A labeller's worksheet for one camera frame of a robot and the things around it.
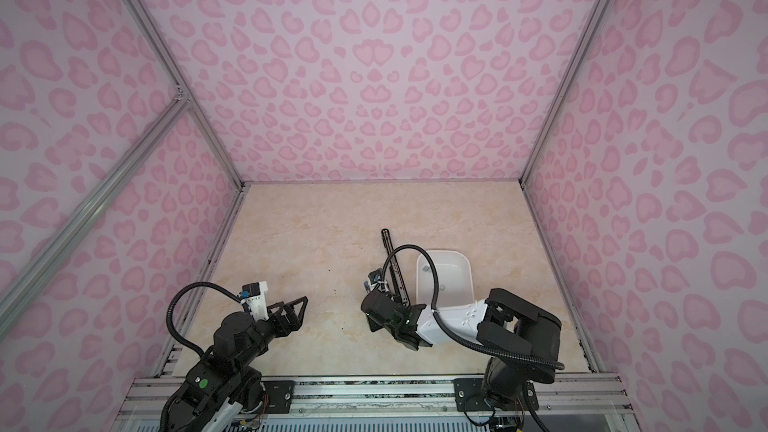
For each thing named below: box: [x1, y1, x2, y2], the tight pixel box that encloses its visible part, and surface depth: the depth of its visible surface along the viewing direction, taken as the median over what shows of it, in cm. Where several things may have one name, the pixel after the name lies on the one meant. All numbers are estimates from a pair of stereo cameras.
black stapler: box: [381, 228, 411, 308], surface depth 97 cm
